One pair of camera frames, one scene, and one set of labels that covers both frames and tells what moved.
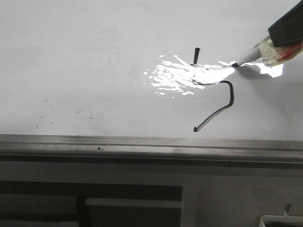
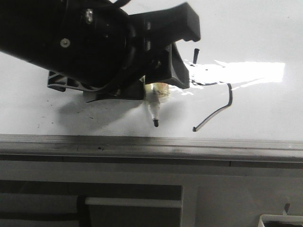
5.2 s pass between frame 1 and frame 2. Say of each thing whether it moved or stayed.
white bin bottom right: stayed
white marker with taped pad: moved
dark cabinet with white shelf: stayed
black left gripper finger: moved
